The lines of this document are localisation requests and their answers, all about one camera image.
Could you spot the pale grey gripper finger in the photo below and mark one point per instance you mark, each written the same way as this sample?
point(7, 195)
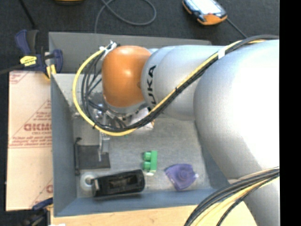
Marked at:
point(106, 143)
point(100, 147)

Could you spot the grey metal bin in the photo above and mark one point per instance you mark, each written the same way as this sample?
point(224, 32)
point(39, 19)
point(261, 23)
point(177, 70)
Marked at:
point(63, 138)

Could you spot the green toy brick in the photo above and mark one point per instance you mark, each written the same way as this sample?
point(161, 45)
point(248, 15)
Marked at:
point(150, 160)

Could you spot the purple translucent plastic wedge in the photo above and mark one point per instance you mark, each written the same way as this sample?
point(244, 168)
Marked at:
point(181, 176)

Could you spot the brown cardboard board, red print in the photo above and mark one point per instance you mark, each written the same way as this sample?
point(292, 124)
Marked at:
point(28, 163)

